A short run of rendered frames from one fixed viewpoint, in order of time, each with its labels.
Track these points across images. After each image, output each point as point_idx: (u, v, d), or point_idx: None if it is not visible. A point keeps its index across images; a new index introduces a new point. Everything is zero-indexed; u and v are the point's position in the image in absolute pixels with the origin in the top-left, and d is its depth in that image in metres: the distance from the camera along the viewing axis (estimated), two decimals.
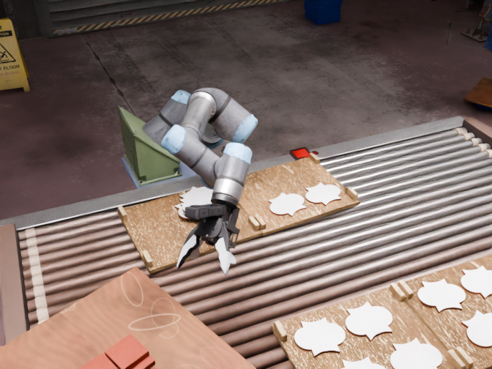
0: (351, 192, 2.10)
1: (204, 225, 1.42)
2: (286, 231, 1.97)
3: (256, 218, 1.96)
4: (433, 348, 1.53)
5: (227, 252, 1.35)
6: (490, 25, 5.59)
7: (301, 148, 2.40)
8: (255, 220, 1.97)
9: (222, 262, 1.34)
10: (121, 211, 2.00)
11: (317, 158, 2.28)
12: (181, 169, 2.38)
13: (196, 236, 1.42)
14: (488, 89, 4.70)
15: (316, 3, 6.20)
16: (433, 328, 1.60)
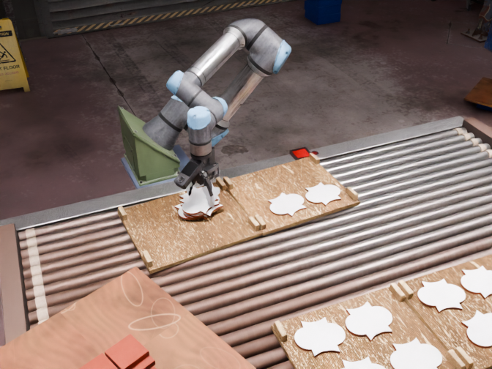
0: (351, 192, 2.10)
1: None
2: (286, 231, 1.97)
3: (256, 218, 1.96)
4: (433, 348, 1.53)
5: (211, 198, 1.94)
6: (490, 25, 5.59)
7: (301, 148, 2.40)
8: (255, 220, 1.97)
9: (209, 203, 1.96)
10: (121, 211, 2.00)
11: (317, 158, 2.28)
12: (181, 169, 2.38)
13: None
14: (488, 89, 4.70)
15: (316, 3, 6.20)
16: (433, 328, 1.60)
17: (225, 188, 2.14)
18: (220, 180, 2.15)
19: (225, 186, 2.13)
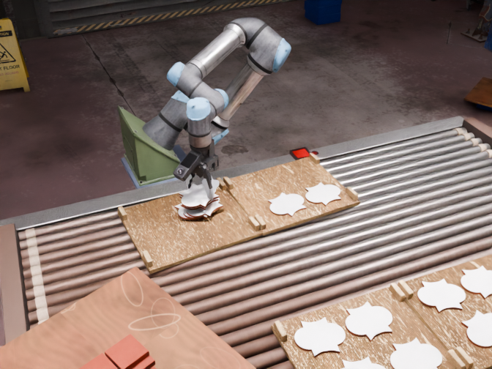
0: (351, 192, 2.10)
1: None
2: (286, 231, 1.97)
3: (256, 218, 1.96)
4: (433, 348, 1.53)
5: (210, 189, 1.92)
6: (490, 25, 5.59)
7: (301, 148, 2.40)
8: (255, 220, 1.97)
9: (208, 195, 1.94)
10: (121, 211, 2.00)
11: (317, 158, 2.28)
12: None
13: None
14: (488, 89, 4.70)
15: (316, 3, 6.20)
16: (433, 328, 1.60)
17: (225, 188, 2.14)
18: (220, 180, 2.15)
19: (225, 186, 2.13)
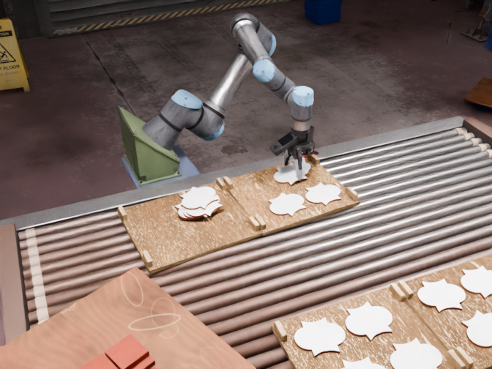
0: (351, 192, 2.10)
1: None
2: (286, 231, 1.97)
3: (256, 218, 1.96)
4: (433, 348, 1.53)
5: (299, 170, 2.14)
6: (490, 25, 5.59)
7: None
8: (255, 220, 1.97)
9: (296, 175, 2.16)
10: (121, 211, 2.00)
11: (317, 158, 2.28)
12: (181, 169, 2.38)
13: (288, 150, 2.18)
14: (488, 89, 4.70)
15: (316, 3, 6.20)
16: (433, 328, 1.60)
17: (225, 188, 2.14)
18: (220, 180, 2.15)
19: (225, 186, 2.13)
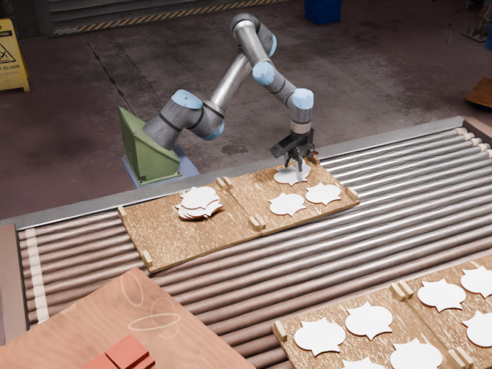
0: (351, 192, 2.10)
1: None
2: (286, 231, 1.97)
3: (256, 218, 1.96)
4: (433, 348, 1.53)
5: (299, 173, 2.14)
6: (490, 25, 5.59)
7: None
8: (255, 220, 1.97)
9: (297, 177, 2.16)
10: (121, 211, 2.00)
11: (317, 158, 2.28)
12: (181, 169, 2.38)
13: (288, 152, 2.18)
14: (488, 89, 4.70)
15: (316, 3, 6.20)
16: (433, 328, 1.60)
17: (225, 188, 2.14)
18: (220, 180, 2.15)
19: (225, 186, 2.13)
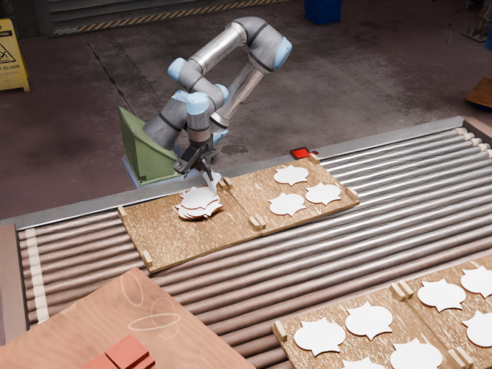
0: (351, 192, 2.10)
1: None
2: (286, 231, 1.97)
3: (256, 218, 1.96)
4: (433, 348, 1.53)
5: (211, 182, 1.94)
6: (490, 25, 5.59)
7: (301, 148, 2.40)
8: (255, 220, 1.97)
9: (211, 188, 1.96)
10: (121, 211, 2.00)
11: (317, 158, 2.28)
12: None
13: None
14: (488, 89, 4.70)
15: (316, 3, 6.20)
16: (433, 328, 1.60)
17: (225, 188, 2.14)
18: (220, 180, 2.15)
19: (225, 186, 2.13)
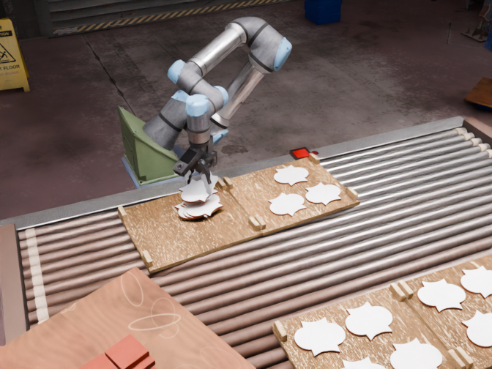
0: (351, 192, 2.10)
1: None
2: (286, 231, 1.97)
3: (256, 218, 1.96)
4: (433, 348, 1.53)
5: (209, 185, 1.96)
6: (490, 25, 5.59)
7: (301, 148, 2.40)
8: (255, 220, 1.97)
9: (207, 190, 1.98)
10: (121, 211, 2.00)
11: (317, 158, 2.28)
12: None
13: None
14: (488, 89, 4.70)
15: (316, 3, 6.20)
16: (433, 328, 1.60)
17: (225, 188, 2.14)
18: (220, 180, 2.15)
19: (225, 186, 2.13)
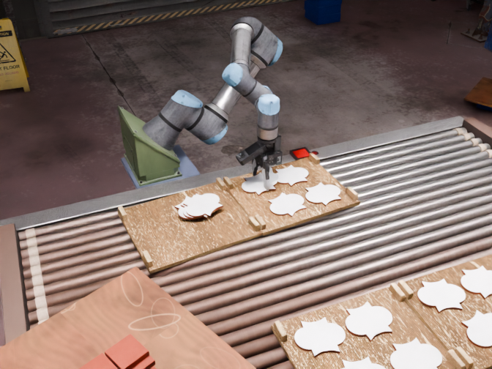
0: (351, 192, 2.10)
1: None
2: (286, 231, 1.97)
3: (256, 218, 1.96)
4: (433, 348, 1.53)
5: (266, 181, 2.09)
6: (490, 25, 5.59)
7: (301, 148, 2.40)
8: (255, 220, 1.97)
9: (264, 185, 2.11)
10: (121, 211, 2.00)
11: (317, 158, 2.28)
12: (181, 169, 2.38)
13: (255, 159, 2.13)
14: (488, 89, 4.70)
15: (316, 3, 6.20)
16: (433, 328, 1.60)
17: (225, 188, 2.14)
18: (220, 180, 2.15)
19: (225, 186, 2.13)
